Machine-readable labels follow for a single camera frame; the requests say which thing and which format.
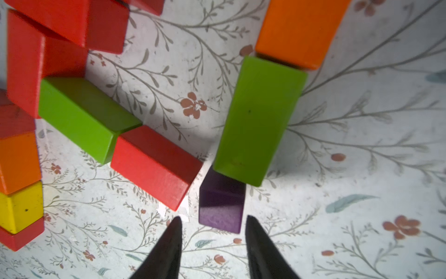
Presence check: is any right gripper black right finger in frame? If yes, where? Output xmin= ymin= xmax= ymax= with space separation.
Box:
xmin=245 ymin=215 xmax=300 ymax=279

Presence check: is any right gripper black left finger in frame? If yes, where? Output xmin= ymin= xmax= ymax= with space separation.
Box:
xmin=130 ymin=216 xmax=182 ymax=279

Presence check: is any purple small block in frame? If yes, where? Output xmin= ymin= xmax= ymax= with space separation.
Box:
xmin=199 ymin=167 xmax=246 ymax=234

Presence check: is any red long block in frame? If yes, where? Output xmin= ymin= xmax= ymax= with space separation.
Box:
xmin=110 ymin=126 xmax=203 ymax=211

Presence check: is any yellow block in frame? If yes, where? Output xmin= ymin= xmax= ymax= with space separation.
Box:
xmin=1 ymin=181 xmax=44 ymax=234

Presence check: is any green block bottom pair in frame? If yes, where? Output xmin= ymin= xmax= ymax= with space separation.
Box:
xmin=213 ymin=56 xmax=307 ymax=187

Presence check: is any orange block bottom pair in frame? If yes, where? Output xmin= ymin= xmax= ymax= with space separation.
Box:
xmin=255 ymin=0 xmax=350 ymax=70

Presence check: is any red small block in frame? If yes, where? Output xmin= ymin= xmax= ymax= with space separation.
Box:
xmin=1 ymin=217 xmax=44 ymax=252

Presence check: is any red block low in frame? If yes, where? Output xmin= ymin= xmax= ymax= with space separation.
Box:
xmin=5 ymin=0 xmax=129 ymax=54

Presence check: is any red triangle block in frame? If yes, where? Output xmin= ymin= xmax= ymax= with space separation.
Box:
xmin=123 ymin=0 xmax=165 ymax=16

